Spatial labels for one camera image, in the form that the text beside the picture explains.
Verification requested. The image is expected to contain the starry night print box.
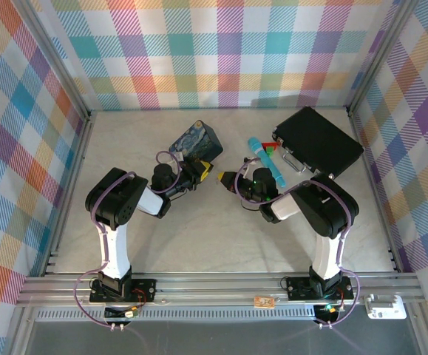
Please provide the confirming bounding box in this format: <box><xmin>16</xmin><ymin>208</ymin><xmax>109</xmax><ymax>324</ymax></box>
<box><xmin>168</xmin><ymin>118</ymin><xmax>224</xmax><ymax>168</ymax></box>

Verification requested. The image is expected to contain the teal cylindrical tube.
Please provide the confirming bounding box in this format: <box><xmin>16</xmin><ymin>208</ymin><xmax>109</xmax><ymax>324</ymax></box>
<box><xmin>247</xmin><ymin>137</ymin><xmax>287</xmax><ymax>188</ymax></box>

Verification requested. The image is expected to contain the black hard case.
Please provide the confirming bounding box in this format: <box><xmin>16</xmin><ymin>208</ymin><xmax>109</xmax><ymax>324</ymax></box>
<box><xmin>271</xmin><ymin>106</ymin><xmax>366</xmax><ymax>179</ymax></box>

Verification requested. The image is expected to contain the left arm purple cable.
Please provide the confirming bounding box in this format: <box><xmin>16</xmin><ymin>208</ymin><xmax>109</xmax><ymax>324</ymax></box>
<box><xmin>74</xmin><ymin>150</ymin><xmax>186</xmax><ymax>328</ymax></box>

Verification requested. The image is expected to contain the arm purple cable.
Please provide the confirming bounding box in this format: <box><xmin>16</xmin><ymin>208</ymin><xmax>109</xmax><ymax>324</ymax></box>
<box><xmin>74</xmin><ymin>150</ymin><xmax>186</xmax><ymax>328</ymax></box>
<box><xmin>234</xmin><ymin>156</ymin><xmax>363</xmax><ymax>328</ymax></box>

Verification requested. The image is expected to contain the aluminium side rail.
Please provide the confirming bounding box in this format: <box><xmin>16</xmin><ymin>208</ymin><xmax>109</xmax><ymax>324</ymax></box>
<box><xmin>346</xmin><ymin>106</ymin><xmax>404</xmax><ymax>275</ymax></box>
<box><xmin>40</xmin><ymin>110</ymin><xmax>94</xmax><ymax>277</ymax></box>

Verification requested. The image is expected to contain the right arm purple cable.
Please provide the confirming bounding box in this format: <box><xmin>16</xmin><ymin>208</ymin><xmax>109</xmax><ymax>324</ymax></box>
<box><xmin>234</xmin><ymin>156</ymin><xmax>363</xmax><ymax>328</ymax></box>

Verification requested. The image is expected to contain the aluminium front frame rail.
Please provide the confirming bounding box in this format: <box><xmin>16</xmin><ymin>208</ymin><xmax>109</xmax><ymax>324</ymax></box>
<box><xmin>15</xmin><ymin>272</ymin><xmax>426</xmax><ymax>308</ymax></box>

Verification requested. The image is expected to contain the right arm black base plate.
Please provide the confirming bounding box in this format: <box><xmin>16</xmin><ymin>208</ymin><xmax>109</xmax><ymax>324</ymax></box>
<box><xmin>285</xmin><ymin>274</ymin><xmax>356</xmax><ymax>302</ymax></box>

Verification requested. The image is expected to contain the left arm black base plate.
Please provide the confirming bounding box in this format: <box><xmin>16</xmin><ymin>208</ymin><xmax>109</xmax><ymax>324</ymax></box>
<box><xmin>89</xmin><ymin>277</ymin><xmax>158</xmax><ymax>305</ymax></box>

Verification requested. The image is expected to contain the slotted grey cable duct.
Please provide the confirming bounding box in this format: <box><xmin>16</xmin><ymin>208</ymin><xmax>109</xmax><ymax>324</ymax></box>
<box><xmin>35</xmin><ymin>308</ymin><xmax>348</xmax><ymax>323</ymax></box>

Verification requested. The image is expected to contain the aluminium corner post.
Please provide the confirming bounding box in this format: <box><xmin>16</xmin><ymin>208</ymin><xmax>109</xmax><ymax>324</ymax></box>
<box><xmin>347</xmin><ymin>0</ymin><xmax>418</xmax><ymax>113</ymax></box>
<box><xmin>20</xmin><ymin>0</ymin><xmax>93</xmax><ymax>116</ymax></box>

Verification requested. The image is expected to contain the white plastic bracket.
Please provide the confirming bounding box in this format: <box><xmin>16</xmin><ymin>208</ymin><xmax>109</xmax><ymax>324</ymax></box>
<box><xmin>364</xmin><ymin>294</ymin><xmax>408</xmax><ymax>320</ymax></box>

